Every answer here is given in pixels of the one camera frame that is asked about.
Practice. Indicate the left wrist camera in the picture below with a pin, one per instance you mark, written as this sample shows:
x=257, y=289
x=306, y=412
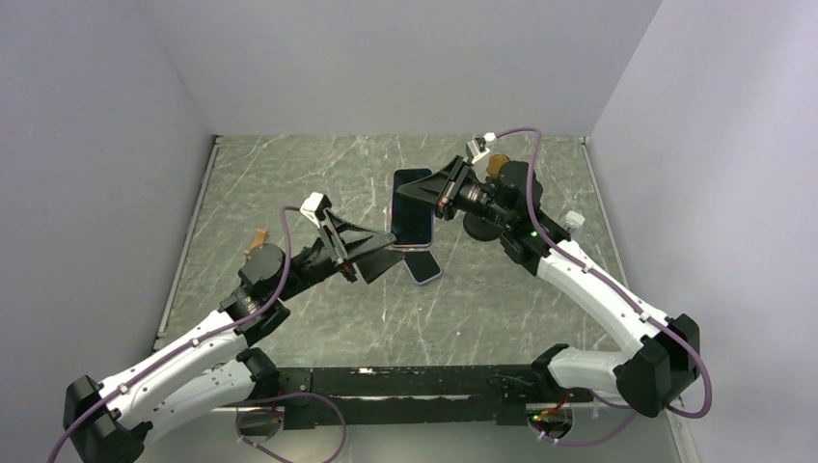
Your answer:
x=313, y=208

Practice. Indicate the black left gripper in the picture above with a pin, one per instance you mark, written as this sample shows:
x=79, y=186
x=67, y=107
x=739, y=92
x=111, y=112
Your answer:
x=348, y=241

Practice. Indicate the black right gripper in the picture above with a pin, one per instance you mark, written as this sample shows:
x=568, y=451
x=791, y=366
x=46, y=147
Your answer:
x=443, y=187

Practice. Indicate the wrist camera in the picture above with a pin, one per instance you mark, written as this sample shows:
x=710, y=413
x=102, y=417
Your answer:
x=478, y=147
x=313, y=208

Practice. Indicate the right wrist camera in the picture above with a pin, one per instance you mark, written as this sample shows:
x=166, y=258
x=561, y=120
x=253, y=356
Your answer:
x=478, y=147

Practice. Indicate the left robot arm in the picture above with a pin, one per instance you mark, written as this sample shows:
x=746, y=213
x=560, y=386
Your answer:
x=219, y=362

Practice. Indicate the black base bar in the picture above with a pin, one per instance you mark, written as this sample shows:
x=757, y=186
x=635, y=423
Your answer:
x=501, y=394

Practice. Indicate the dark phone purple edge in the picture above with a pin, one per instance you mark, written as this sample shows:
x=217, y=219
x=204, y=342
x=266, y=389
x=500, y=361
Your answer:
x=411, y=223

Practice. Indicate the gold microphone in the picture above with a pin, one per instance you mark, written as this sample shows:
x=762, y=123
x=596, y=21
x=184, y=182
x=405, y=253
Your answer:
x=495, y=164

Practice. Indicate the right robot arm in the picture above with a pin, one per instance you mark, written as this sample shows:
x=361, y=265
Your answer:
x=658, y=356

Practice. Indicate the curved brown wooden piece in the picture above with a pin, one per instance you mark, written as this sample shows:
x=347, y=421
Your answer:
x=260, y=238

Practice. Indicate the black microphone stand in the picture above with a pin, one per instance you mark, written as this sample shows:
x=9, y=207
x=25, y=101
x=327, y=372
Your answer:
x=480, y=230

